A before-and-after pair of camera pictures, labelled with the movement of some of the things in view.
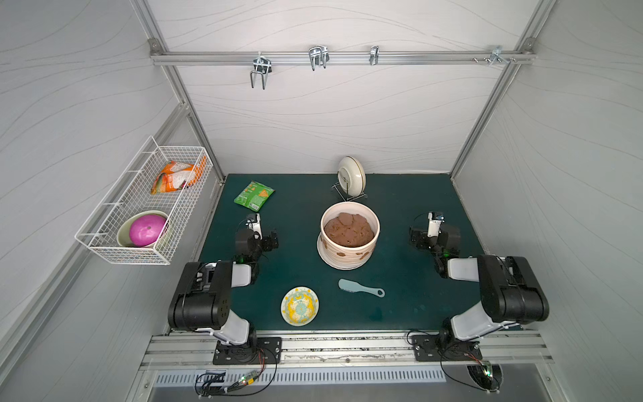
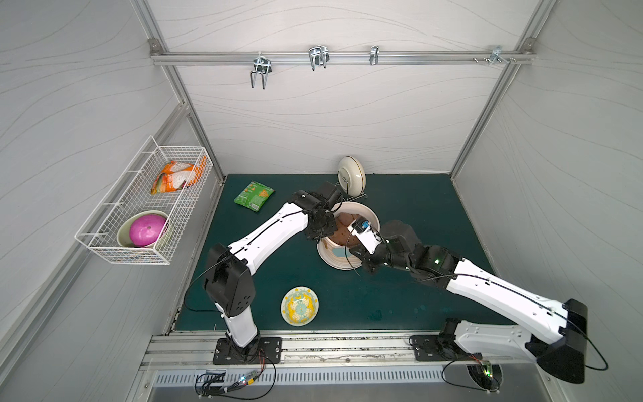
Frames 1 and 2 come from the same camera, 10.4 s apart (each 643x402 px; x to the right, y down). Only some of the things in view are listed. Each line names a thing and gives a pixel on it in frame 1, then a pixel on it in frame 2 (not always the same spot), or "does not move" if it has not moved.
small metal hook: [374, 54] does not move
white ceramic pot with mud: [348, 234] does not move
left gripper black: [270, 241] -> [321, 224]
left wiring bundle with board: [208, 384] does not move
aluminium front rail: [344, 351] does not move
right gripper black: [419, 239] -> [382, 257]
